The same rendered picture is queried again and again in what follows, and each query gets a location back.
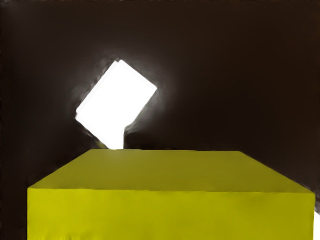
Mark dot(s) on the yellow block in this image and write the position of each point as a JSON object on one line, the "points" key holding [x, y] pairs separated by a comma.
{"points": [[170, 200]]}

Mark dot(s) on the white block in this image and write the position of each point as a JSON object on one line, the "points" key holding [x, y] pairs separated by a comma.
{"points": [[116, 102]]}

